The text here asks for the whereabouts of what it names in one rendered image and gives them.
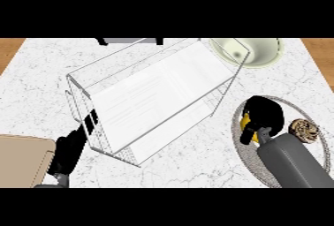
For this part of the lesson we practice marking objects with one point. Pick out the tan cutting board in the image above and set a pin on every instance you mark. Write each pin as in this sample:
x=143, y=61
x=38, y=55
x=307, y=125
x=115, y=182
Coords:
x=22, y=160

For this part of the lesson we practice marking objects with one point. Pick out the brown speckled cookie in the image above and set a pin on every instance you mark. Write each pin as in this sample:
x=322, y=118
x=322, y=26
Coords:
x=304, y=131

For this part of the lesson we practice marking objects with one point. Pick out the grey and black appliance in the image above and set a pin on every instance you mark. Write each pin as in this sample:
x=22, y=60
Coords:
x=128, y=40

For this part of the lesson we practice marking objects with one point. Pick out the pale green bowl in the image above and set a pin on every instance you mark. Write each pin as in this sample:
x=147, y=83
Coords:
x=261, y=53

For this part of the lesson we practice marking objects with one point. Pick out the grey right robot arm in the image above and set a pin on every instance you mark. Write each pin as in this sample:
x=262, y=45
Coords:
x=292, y=164

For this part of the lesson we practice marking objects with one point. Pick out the grey round placemat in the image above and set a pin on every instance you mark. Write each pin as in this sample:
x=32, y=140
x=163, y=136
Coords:
x=249, y=154

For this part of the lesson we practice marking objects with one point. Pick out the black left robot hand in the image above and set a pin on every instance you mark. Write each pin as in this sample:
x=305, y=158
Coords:
x=67, y=153

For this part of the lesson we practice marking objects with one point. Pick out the yellow lemon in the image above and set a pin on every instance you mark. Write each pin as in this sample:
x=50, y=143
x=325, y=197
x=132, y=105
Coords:
x=246, y=123

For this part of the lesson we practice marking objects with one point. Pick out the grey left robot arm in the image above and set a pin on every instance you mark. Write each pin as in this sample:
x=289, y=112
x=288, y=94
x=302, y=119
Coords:
x=60, y=181

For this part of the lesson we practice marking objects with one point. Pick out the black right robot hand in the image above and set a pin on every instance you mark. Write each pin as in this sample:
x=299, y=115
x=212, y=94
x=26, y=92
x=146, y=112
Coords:
x=265, y=113

